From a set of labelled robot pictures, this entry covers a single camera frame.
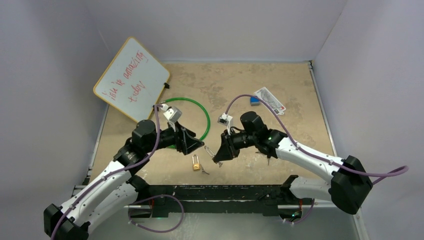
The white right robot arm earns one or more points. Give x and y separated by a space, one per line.
340 180

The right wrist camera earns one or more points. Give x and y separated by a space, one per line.
225 119

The brass padlock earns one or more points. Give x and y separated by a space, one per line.
209 151
196 166

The black-headed keys bunch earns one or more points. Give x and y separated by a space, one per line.
265 156

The blue whiteboard eraser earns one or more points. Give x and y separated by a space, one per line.
254 101

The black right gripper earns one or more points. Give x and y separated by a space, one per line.
228 150

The whiteboard with orange frame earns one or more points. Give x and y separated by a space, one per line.
133 81

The white printed card package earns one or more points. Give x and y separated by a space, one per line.
265 95

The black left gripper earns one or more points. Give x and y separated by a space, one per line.
185 140

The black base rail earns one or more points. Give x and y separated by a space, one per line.
270 200

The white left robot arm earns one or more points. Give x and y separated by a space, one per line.
118 185

